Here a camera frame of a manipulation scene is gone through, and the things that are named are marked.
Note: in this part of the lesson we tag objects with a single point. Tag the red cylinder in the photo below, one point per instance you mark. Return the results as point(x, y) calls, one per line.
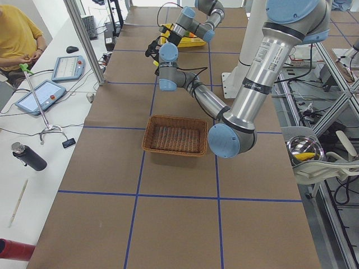
point(16, 251)

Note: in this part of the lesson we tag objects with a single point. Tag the brown wicker basket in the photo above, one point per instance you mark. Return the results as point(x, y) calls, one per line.
point(176, 136)

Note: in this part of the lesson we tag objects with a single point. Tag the aluminium camera post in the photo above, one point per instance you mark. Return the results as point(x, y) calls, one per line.
point(81, 32)

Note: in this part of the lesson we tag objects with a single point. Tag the wooden stick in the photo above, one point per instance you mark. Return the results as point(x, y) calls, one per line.
point(18, 204)

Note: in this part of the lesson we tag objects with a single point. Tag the steel bowl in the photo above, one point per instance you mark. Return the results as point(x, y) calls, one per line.
point(304, 148)

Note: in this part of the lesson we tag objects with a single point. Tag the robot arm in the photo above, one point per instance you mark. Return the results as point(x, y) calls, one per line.
point(186, 21)
point(288, 23)

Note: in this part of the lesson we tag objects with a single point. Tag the yellow woven basket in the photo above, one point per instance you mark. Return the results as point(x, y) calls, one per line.
point(189, 39)

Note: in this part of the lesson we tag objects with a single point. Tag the metal stand with rod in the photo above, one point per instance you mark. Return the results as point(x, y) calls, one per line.
point(49, 128)

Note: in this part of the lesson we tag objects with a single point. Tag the black computer mouse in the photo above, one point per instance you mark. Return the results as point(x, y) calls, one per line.
point(71, 49)

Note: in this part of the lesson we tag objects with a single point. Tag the person in yellow shirt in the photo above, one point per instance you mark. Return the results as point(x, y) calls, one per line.
point(22, 42)

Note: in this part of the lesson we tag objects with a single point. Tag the small black phone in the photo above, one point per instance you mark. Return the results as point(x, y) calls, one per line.
point(68, 143)

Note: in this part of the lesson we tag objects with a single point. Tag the teach pendant far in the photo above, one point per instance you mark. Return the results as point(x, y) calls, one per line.
point(68, 68)

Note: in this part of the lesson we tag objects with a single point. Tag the black water bottle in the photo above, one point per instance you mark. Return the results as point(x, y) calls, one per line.
point(29, 157)

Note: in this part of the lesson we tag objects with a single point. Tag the black keyboard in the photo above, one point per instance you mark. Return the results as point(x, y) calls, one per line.
point(89, 24)

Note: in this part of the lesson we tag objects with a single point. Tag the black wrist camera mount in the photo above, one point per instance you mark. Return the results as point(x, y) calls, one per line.
point(153, 50)

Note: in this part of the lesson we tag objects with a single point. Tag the teach pendant near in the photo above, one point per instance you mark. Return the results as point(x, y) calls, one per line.
point(47, 92)

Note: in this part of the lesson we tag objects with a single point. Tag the teach pendant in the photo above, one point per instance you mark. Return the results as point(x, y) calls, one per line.
point(47, 92)
point(68, 68)

